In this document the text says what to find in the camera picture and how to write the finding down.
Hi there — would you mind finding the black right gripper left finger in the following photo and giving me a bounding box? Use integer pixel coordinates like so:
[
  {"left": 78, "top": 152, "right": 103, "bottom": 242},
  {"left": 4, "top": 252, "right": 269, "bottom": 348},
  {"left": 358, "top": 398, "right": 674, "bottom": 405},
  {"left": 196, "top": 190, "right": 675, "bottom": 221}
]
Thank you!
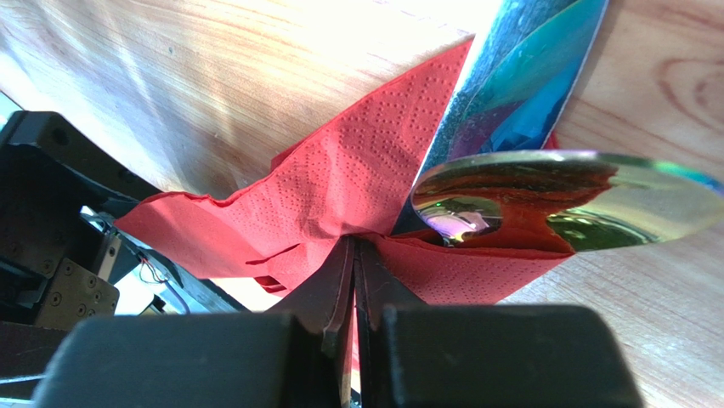
[{"left": 33, "top": 237, "right": 355, "bottom": 407}]

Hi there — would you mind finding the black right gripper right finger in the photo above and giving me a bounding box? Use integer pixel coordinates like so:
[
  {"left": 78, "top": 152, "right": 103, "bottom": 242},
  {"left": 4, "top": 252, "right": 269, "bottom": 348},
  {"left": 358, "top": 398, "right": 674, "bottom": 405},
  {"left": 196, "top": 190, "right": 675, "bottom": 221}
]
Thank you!
[{"left": 356, "top": 241, "right": 643, "bottom": 407}]

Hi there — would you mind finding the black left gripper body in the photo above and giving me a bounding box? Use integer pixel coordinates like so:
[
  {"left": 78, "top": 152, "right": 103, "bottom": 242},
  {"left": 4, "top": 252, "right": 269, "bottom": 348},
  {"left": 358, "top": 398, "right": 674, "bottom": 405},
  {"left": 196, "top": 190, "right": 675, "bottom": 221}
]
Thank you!
[{"left": 1, "top": 110, "right": 157, "bottom": 331}]

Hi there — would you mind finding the red paper napkin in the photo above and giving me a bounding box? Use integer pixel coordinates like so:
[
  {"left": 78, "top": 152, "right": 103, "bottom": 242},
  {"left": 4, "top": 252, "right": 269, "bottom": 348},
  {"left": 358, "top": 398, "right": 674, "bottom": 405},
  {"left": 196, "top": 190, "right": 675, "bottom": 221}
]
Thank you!
[{"left": 116, "top": 42, "right": 572, "bottom": 304}]

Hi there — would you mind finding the iridescent rainbow spoon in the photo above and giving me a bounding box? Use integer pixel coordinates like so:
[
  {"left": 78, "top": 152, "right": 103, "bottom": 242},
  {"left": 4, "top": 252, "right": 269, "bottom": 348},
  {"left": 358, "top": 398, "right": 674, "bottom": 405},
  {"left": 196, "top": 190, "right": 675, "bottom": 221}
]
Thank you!
[{"left": 411, "top": 150, "right": 723, "bottom": 253}]

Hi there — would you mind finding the silver table knife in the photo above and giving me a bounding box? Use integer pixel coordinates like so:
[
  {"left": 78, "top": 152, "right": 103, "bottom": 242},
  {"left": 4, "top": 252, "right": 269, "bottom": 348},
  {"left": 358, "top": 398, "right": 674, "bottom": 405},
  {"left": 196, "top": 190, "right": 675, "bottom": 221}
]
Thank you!
[{"left": 390, "top": 0, "right": 611, "bottom": 236}]

